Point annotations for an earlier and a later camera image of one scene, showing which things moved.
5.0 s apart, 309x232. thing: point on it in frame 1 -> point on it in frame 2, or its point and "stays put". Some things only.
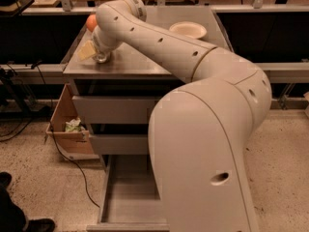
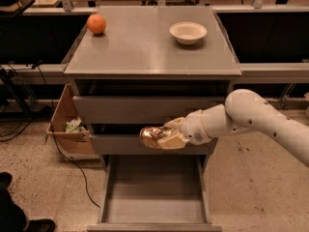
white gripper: x=100 y=44 -> x=192 y=128
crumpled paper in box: x=74 y=126 stays put
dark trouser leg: x=12 y=217 stays put
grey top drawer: x=115 y=109 stays put
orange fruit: x=91 y=21 stays put
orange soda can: x=101 y=57 -> x=150 y=135
